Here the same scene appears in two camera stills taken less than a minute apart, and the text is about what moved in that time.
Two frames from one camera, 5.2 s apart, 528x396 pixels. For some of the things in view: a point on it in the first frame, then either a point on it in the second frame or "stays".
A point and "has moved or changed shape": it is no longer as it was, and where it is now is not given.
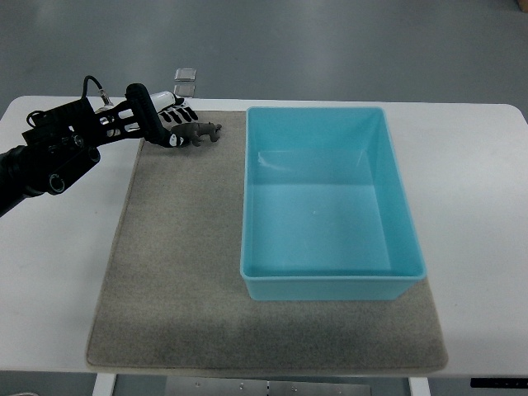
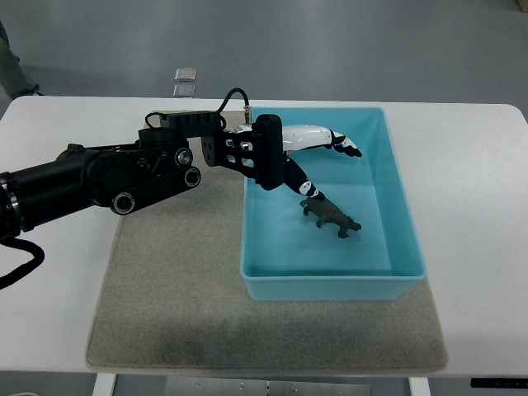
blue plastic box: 326,212 stays
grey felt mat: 174,296 stays
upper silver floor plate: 185,74 stays
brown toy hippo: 194,131 has moved or changed shape
